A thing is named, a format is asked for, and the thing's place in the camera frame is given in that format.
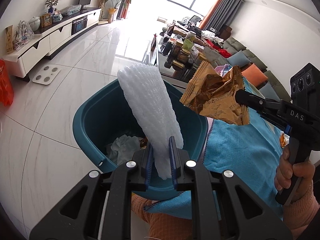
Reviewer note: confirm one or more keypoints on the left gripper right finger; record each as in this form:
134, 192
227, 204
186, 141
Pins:
223, 206

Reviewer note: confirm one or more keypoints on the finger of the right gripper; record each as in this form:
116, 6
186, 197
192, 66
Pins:
250, 100

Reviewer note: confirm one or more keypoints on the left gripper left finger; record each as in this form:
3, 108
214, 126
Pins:
99, 205

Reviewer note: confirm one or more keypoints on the gold foil wrapper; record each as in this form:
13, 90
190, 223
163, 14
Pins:
143, 142
212, 95

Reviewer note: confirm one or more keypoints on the white tissue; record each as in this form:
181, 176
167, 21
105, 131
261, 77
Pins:
122, 149

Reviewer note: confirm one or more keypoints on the gold foil wrapper front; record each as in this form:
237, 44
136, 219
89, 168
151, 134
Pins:
143, 142

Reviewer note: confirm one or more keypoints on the white foam fruit net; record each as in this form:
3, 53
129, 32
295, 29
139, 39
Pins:
147, 96

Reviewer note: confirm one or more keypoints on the pink sweater right forearm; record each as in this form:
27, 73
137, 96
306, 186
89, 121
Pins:
298, 215

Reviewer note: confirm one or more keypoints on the teal plastic trash bin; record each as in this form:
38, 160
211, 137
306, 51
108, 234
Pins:
106, 115

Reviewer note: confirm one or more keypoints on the person right hand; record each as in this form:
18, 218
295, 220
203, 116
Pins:
286, 170

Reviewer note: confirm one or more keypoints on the orange cushion far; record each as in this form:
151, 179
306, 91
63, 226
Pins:
255, 76

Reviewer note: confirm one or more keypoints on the blue floral tablecloth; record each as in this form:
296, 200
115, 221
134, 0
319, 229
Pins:
251, 151

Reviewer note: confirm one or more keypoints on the blue-grey cushion far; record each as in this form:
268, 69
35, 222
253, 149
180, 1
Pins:
238, 59

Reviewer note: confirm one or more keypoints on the dark green sectional sofa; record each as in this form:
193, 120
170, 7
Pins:
233, 46

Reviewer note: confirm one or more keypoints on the cluttered coffee table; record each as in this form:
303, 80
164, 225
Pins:
176, 59

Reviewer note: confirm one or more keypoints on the right striped curtain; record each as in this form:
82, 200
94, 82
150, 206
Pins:
222, 13

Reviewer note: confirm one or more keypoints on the orange plastic bag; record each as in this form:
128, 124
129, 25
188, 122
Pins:
6, 89

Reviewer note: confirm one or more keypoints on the white bathroom scale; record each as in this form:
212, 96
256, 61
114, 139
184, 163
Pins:
46, 75

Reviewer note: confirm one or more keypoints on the tall green potted plant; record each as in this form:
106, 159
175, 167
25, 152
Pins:
112, 10

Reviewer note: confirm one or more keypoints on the white black tv cabinet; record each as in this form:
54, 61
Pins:
49, 41

